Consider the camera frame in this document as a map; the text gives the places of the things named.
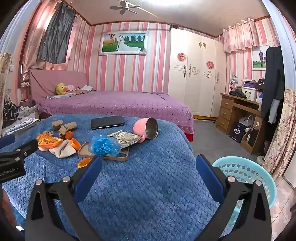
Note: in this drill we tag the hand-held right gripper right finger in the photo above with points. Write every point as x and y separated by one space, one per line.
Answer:
208 176

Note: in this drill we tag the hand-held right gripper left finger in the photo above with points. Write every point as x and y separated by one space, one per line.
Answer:
89 176

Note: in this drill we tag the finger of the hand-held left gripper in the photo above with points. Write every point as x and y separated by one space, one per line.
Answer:
25 148

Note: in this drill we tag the small orange wrapper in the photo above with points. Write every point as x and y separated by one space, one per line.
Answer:
83 163

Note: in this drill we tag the orange snack packet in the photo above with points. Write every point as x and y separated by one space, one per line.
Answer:
48 140

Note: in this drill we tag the brown paper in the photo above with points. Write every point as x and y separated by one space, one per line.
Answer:
48 132
63 131

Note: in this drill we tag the blue plastic shoe cover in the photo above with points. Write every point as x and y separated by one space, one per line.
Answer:
104 144

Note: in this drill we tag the beige cloth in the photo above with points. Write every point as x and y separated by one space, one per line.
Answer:
63 150

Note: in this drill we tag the orange mandarin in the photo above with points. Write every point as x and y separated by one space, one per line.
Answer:
69 135

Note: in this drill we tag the teal plastic basket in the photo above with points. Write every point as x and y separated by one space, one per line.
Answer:
254 171

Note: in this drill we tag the beige printed snack packet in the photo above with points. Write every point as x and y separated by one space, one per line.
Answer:
128 139

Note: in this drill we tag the person's left forearm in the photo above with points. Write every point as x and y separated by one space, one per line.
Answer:
5 204

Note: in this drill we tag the white dotted cloth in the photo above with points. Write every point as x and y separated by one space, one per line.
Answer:
20 125

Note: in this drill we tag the black patterned bag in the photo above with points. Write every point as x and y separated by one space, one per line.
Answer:
10 113

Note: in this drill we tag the black gift bag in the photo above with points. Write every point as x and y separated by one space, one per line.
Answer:
237 132

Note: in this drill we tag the white floor stand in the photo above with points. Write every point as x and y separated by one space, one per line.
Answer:
261 160

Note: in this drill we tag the blue knitted blanket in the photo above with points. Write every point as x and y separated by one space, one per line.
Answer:
150 185

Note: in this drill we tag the white small fan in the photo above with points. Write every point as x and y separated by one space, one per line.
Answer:
244 120

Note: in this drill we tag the yellow duck plush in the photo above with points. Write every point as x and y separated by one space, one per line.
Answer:
60 89

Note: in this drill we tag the wooden desk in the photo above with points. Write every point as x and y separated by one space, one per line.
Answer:
225 109

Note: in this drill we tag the pink steel-lined mug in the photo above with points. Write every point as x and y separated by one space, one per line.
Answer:
141 127

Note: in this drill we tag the pink clothes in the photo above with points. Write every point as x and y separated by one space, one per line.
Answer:
71 87

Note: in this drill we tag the pink covered headboard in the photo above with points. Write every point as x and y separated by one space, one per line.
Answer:
57 78

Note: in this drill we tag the purple dotted bed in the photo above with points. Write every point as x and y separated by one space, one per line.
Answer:
115 102

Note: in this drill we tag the floral door curtain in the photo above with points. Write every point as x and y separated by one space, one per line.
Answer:
282 134

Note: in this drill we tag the dark clothes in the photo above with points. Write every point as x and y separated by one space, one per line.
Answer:
238 93

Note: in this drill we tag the white wardrobe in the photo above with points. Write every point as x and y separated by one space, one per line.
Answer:
196 88

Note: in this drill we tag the white storage box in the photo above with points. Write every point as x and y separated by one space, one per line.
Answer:
249 93

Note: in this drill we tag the desk lamp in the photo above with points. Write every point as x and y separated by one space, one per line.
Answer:
234 80

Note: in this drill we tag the purple box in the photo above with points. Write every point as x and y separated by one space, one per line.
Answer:
248 83

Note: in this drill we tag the pink shiny curtain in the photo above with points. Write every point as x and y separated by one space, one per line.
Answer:
34 41

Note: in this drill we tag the round red wardrobe sticker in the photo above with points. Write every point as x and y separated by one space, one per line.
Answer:
210 65
182 57

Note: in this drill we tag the black hanging jacket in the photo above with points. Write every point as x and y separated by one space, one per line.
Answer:
274 81

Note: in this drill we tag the grey curtain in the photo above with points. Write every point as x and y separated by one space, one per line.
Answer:
57 34

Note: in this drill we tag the framed couple photo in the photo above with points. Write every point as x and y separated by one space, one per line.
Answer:
257 58

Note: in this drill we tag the framed wedding picture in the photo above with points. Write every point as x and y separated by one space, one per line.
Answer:
122 42

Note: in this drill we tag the pink floral valance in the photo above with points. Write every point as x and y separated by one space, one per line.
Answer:
240 37

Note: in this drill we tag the ceiling fan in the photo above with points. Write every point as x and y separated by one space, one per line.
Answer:
126 8

